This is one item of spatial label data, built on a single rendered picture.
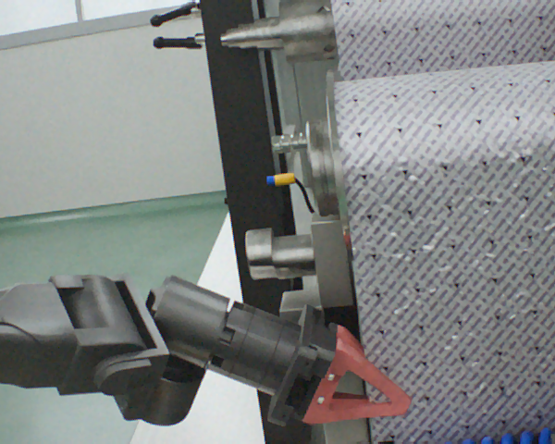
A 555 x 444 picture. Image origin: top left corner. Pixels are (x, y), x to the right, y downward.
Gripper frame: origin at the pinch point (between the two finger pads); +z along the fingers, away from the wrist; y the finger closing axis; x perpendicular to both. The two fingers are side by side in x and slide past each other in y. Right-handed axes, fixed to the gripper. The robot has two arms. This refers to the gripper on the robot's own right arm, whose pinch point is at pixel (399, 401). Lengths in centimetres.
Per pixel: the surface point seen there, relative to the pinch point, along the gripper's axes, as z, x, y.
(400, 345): -1.9, 4.4, 0.3
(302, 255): -10.6, 5.7, -8.0
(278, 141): -15.7, 14.0, -5.7
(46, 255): -97, -178, -481
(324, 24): -15.6, 21.5, -28.1
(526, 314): 6.2, 10.2, 0.3
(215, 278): -16, -29, -100
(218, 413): -10, -26, -43
